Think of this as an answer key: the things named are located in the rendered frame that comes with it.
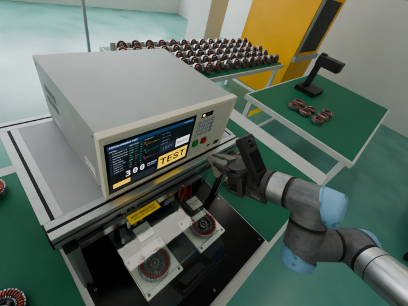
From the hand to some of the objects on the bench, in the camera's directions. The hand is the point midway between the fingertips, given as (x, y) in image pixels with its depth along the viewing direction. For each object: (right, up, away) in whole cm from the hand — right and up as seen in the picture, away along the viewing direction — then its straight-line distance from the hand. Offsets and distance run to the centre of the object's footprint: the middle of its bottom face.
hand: (210, 155), depth 63 cm
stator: (-59, -45, -3) cm, 75 cm away
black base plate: (-13, -37, +22) cm, 45 cm away
